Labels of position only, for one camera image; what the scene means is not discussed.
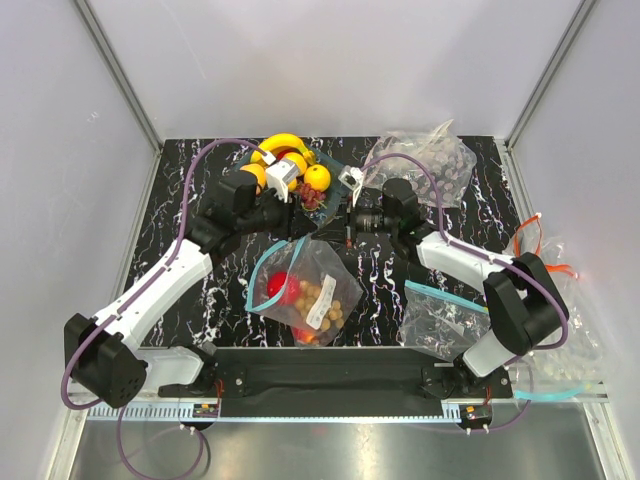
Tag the orange peach fruit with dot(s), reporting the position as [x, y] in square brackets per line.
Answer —
[255, 175]

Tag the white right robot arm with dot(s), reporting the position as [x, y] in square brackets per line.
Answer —
[526, 309]

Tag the blue plastic fruit tray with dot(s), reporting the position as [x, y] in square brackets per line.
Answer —
[334, 194]

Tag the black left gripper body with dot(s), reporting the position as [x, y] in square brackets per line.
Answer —
[273, 215]

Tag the clear bag under right arm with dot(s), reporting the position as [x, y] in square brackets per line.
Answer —
[441, 324]

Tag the small red grape bunch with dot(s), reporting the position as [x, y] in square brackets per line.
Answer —
[310, 198]

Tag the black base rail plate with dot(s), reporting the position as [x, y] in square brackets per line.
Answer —
[335, 385]

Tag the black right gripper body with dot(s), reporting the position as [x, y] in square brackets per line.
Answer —
[374, 220]

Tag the yellow lemon fruit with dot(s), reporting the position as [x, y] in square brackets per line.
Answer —
[298, 160]
[318, 177]

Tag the red apple fruit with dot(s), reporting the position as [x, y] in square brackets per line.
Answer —
[284, 286]

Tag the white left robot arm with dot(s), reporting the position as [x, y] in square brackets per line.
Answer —
[103, 352]

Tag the clear orange-zip bag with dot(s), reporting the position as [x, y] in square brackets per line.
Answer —
[529, 237]

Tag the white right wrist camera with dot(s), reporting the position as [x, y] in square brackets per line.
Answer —
[352, 178]

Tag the clear blue-zip bag stack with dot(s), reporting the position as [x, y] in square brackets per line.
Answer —
[572, 369]

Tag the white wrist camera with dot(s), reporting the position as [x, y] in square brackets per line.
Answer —
[352, 178]
[279, 174]

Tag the clear pink-zip bag stack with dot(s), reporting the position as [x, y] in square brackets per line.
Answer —
[436, 163]

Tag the brown longan bunch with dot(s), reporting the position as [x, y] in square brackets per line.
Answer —
[318, 308]

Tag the yellow banana bunch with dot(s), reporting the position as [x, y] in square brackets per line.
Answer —
[270, 148]

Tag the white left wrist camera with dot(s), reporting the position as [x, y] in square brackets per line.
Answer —
[279, 174]

